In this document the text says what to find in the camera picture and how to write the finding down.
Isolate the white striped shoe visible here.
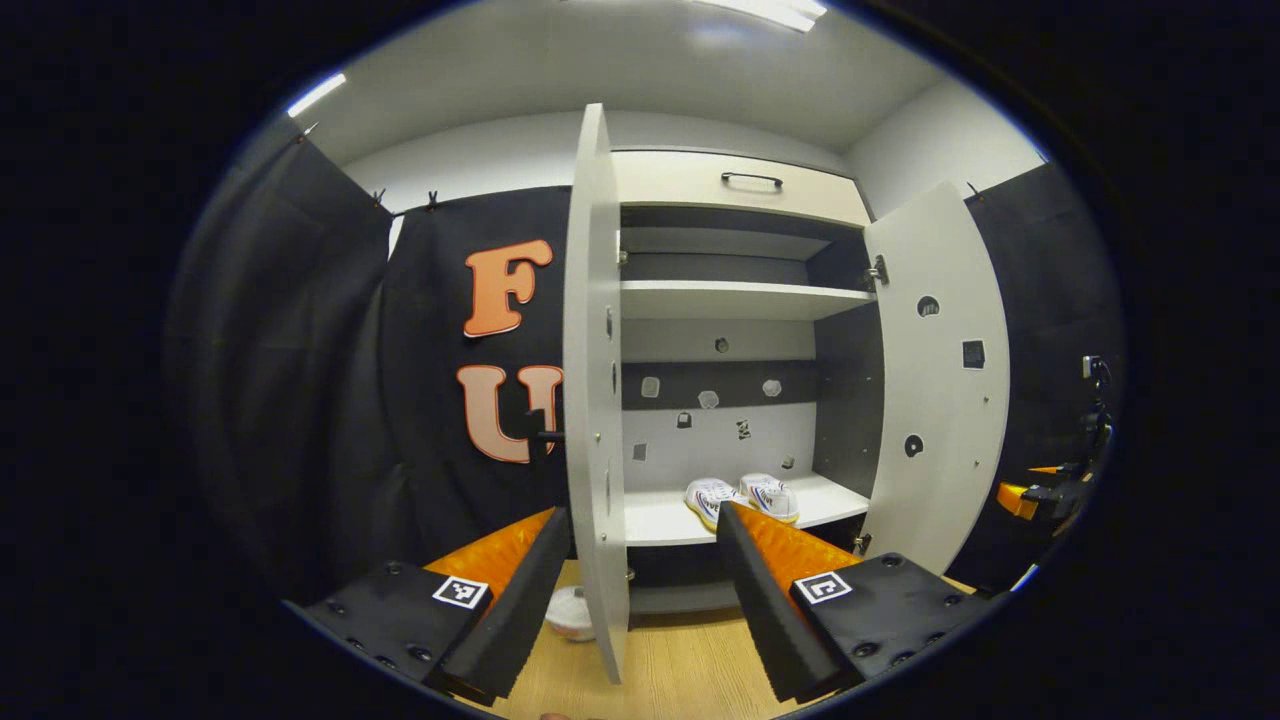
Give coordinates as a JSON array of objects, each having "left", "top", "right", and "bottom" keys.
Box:
[
  {"left": 684, "top": 477, "right": 749, "bottom": 533},
  {"left": 738, "top": 472, "right": 801, "bottom": 527}
]

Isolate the white shoe cabinet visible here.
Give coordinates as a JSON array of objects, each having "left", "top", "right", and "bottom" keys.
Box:
[{"left": 610, "top": 148, "right": 886, "bottom": 616}]

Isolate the black backdrop cloth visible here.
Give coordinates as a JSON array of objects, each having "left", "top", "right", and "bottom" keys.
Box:
[
  {"left": 165, "top": 135, "right": 573, "bottom": 601},
  {"left": 945, "top": 162, "right": 1129, "bottom": 596}
]

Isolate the ceiling light panel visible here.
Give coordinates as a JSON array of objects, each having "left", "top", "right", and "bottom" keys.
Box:
[{"left": 287, "top": 71, "right": 348, "bottom": 119}]

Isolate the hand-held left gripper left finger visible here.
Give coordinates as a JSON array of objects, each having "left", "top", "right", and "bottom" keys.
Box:
[{"left": 283, "top": 505, "right": 573, "bottom": 706}]

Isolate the white cabinet shelf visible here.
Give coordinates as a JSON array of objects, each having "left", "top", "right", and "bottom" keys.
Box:
[
  {"left": 624, "top": 472, "right": 871, "bottom": 548},
  {"left": 620, "top": 280, "right": 878, "bottom": 322}
]

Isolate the white shoe cabinet door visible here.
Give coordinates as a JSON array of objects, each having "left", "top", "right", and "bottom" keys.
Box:
[
  {"left": 562, "top": 103, "right": 631, "bottom": 686},
  {"left": 862, "top": 180, "right": 1011, "bottom": 578}
]

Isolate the white cabinet drawer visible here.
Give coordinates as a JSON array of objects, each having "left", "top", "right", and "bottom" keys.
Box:
[{"left": 612, "top": 150, "right": 873, "bottom": 228}]

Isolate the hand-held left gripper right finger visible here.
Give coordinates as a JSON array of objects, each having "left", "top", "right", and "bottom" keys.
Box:
[{"left": 715, "top": 500, "right": 1001, "bottom": 704}]

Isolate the white round container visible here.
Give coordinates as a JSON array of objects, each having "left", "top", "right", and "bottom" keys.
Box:
[{"left": 545, "top": 585, "right": 598, "bottom": 643}]

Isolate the black door handle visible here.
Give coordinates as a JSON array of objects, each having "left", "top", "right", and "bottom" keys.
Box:
[{"left": 527, "top": 408, "right": 567, "bottom": 456}]

